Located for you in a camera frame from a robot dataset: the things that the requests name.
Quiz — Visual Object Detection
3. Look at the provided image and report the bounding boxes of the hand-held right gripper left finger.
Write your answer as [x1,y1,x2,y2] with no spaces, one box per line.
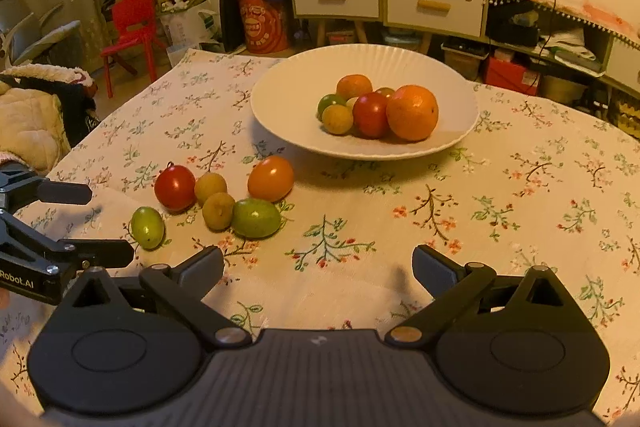
[65,244,253,350]

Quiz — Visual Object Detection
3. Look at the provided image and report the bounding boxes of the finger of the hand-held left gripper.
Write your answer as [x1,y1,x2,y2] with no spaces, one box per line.
[0,209,136,275]
[0,163,94,210]

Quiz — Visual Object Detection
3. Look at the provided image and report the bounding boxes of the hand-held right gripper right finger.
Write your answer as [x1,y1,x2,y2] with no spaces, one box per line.
[384,244,576,350]

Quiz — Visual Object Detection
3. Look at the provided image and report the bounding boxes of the tan longan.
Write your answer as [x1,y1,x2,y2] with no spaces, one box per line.
[321,104,355,136]
[194,172,229,206]
[202,192,236,231]

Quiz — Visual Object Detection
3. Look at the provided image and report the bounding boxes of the red tomato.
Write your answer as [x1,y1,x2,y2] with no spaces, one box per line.
[153,162,197,212]
[352,91,391,139]

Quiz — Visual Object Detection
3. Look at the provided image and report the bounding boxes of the orange tomato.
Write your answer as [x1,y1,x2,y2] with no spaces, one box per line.
[247,155,295,202]

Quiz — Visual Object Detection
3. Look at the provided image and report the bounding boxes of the white ribbed plate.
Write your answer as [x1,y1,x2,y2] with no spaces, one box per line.
[250,44,480,162]

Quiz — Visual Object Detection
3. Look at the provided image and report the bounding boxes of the small mandarin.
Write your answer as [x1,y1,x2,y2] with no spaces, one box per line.
[336,74,374,102]

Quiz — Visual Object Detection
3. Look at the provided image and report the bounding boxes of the floral tablecloth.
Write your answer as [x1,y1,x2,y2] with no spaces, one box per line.
[0,48,640,425]

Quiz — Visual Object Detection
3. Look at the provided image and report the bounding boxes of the beige and black fleece jacket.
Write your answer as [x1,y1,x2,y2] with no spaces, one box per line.
[0,64,101,170]

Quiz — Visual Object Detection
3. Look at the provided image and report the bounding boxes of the grey chair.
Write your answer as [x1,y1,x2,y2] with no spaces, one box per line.
[0,0,83,68]

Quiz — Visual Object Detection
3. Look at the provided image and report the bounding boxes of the large orange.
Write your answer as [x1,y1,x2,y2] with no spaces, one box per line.
[385,84,440,142]

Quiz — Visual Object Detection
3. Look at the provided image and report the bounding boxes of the tissue box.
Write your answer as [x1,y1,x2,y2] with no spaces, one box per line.
[165,44,188,68]

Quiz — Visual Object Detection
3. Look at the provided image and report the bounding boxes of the red plastic chair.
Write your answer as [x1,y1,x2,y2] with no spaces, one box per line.
[100,0,168,99]

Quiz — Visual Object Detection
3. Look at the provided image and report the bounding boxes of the white plastic bag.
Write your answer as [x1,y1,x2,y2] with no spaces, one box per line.
[160,4,223,52]

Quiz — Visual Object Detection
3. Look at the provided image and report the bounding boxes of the red cardboard box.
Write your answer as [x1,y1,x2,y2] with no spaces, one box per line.
[482,54,543,96]

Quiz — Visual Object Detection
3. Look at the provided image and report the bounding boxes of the clear plastic storage box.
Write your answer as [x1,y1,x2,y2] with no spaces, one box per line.
[327,29,361,46]
[440,37,491,82]
[382,29,423,52]

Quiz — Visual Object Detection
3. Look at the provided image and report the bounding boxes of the beige plastic basin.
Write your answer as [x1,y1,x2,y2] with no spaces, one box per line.
[542,77,588,104]

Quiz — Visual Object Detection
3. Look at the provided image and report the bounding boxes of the black flat panel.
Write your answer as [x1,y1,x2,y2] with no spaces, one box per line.
[219,0,246,54]

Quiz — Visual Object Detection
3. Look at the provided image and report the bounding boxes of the stack of egg cartons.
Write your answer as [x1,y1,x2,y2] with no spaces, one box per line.
[602,89,640,128]

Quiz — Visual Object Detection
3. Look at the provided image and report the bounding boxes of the black box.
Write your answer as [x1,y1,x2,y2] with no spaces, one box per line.
[487,12,541,48]

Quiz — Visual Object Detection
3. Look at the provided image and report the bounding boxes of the red printed drum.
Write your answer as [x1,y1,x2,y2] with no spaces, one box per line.
[235,0,291,55]

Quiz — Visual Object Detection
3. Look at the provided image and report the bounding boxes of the pile of white papers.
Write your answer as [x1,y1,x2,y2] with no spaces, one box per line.
[542,27,606,72]

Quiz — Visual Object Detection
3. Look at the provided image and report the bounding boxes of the low wooden cabinet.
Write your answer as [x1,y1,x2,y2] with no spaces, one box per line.
[381,0,490,55]

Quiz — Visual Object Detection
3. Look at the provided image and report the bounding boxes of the long wooden media cabinet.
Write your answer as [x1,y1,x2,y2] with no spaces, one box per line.
[482,2,640,108]

